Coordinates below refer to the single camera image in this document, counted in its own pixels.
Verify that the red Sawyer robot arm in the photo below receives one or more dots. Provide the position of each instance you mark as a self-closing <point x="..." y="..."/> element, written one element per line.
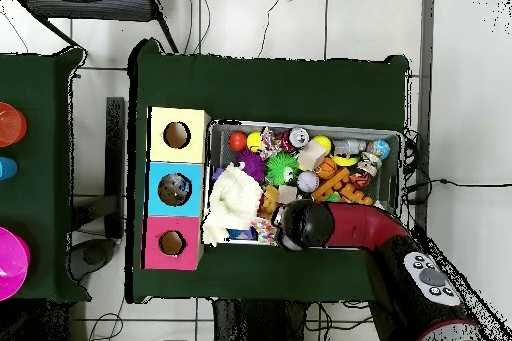
<point x="368" y="225"/>

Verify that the cream knitted cloth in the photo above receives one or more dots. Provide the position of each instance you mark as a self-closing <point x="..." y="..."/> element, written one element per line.
<point x="236" y="197"/>

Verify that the long polka dot cloth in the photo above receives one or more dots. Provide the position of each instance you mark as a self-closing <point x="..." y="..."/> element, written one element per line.
<point x="266" y="233"/>

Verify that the crushed bottle with blue label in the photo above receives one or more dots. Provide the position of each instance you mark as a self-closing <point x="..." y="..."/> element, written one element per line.
<point x="183" y="186"/>

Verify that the silver topped drink can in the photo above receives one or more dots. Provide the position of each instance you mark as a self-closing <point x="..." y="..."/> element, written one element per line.
<point x="299" y="137"/>

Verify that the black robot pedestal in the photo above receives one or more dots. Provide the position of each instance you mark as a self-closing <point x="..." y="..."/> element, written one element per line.
<point x="256" y="323"/>

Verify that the orange ribbed plastic cup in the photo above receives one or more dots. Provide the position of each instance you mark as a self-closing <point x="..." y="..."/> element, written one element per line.
<point x="11" y="125"/>

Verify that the magenta plastic bowl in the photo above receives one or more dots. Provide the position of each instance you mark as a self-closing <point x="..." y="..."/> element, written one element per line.
<point x="12" y="265"/>

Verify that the orange ball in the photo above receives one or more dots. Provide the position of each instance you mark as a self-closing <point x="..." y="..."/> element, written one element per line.
<point x="237" y="141"/>

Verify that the green side table cloth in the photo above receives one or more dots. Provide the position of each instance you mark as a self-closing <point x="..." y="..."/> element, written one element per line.
<point x="44" y="85"/>

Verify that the purple spiky rubber ball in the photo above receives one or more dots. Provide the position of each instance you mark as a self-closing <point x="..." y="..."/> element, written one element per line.
<point x="252" y="163"/>

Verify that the yellow ball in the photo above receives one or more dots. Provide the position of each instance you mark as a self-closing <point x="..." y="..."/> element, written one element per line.
<point x="253" y="141"/>
<point x="322" y="144"/>

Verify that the dark office chair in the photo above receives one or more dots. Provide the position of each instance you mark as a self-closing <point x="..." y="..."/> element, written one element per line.
<point x="92" y="5"/>

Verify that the dark green table cloth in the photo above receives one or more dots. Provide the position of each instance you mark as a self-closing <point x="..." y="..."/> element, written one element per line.
<point x="260" y="89"/>

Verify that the small orange basketball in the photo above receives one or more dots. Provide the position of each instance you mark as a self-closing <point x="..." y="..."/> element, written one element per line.
<point x="326" y="168"/>

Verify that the blue plastic cup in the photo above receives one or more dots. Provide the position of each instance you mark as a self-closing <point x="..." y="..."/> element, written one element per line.
<point x="7" y="169"/>

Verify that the wooden box with three holes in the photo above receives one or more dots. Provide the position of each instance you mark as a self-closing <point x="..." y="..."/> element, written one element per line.
<point x="160" y="149"/>

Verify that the plain wooden block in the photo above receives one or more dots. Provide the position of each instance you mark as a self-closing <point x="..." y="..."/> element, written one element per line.
<point x="312" y="156"/>

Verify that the shallow mesh bin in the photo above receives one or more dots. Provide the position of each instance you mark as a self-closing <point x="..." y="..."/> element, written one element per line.
<point x="384" y="141"/>

